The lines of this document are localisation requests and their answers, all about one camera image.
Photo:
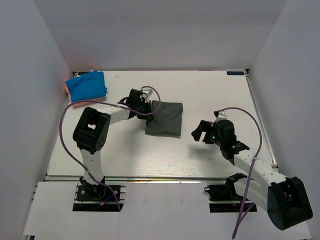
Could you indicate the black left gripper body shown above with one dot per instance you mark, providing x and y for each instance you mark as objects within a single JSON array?
[{"x": 143, "y": 107}]

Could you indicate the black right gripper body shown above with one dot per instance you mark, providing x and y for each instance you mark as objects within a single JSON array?
[{"x": 211, "y": 136}]

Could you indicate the dark grey t-shirt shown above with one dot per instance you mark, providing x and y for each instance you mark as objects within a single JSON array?
[{"x": 167, "y": 121}]

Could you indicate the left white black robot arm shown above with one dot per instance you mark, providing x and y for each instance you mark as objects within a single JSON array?
[{"x": 91, "y": 131}]

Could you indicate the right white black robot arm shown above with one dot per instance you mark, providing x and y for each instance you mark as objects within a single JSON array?
[{"x": 283, "y": 198}]

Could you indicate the folded pink t-shirt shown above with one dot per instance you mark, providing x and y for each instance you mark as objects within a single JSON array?
[{"x": 80, "y": 102}]

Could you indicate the folded blue t-shirt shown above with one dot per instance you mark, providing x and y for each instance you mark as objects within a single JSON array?
[{"x": 86, "y": 86}]

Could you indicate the blue logo sticker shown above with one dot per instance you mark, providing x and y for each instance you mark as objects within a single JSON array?
[{"x": 235, "y": 73}]

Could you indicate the white front cover board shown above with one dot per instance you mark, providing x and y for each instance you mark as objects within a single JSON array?
[{"x": 151, "y": 211}]

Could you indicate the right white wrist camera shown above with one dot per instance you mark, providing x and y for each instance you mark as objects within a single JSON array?
[{"x": 220, "y": 115}]

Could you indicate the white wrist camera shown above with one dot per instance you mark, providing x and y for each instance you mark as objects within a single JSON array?
[
  {"x": 146, "y": 93},
  {"x": 220, "y": 115}
]

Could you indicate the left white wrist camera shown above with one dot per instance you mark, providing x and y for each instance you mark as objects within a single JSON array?
[{"x": 146, "y": 93}]

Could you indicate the aluminium table frame rail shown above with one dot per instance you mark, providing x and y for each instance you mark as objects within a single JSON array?
[{"x": 273, "y": 161}]

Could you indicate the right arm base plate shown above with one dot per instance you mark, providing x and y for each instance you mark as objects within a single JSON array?
[{"x": 222, "y": 200}]

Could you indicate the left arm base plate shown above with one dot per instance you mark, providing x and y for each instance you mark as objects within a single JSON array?
[{"x": 104, "y": 202}]

